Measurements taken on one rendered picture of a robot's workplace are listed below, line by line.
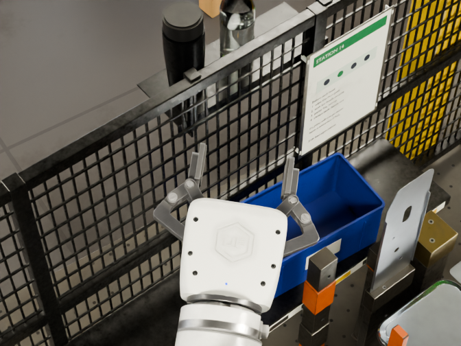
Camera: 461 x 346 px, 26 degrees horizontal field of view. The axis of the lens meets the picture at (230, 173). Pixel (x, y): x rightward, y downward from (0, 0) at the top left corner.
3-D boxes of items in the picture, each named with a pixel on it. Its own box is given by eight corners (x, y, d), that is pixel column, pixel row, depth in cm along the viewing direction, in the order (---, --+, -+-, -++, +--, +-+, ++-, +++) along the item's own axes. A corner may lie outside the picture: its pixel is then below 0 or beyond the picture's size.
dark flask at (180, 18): (214, 88, 184) (213, 16, 170) (182, 106, 182) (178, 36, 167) (190, 64, 188) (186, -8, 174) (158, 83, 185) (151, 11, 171)
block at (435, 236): (431, 318, 238) (458, 233, 209) (407, 337, 235) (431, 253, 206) (407, 295, 242) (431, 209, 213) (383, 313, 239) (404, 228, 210)
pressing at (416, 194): (411, 266, 211) (437, 167, 184) (371, 294, 207) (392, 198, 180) (409, 263, 212) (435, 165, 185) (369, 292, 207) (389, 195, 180)
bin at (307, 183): (379, 240, 212) (387, 204, 201) (259, 307, 202) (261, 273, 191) (334, 187, 220) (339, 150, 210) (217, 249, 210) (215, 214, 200)
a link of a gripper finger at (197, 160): (197, 204, 100) (207, 142, 103) (166, 199, 100) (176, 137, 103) (196, 213, 103) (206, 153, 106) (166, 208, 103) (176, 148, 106)
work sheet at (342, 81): (376, 110, 219) (395, 5, 194) (298, 160, 210) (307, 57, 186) (370, 104, 220) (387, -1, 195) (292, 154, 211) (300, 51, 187)
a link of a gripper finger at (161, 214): (221, 257, 100) (232, 204, 102) (146, 240, 100) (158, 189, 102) (221, 259, 101) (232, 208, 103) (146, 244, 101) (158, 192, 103)
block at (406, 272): (397, 336, 235) (416, 268, 211) (359, 365, 230) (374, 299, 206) (388, 327, 236) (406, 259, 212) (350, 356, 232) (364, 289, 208)
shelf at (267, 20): (333, 62, 196) (340, -6, 182) (185, 151, 182) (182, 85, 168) (283, 20, 203) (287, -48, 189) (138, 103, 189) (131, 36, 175)
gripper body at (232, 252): (277, 318, 95) (291, 206, 99) (171, 301, 95) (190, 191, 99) (269, 331, 102) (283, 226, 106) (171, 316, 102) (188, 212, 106)
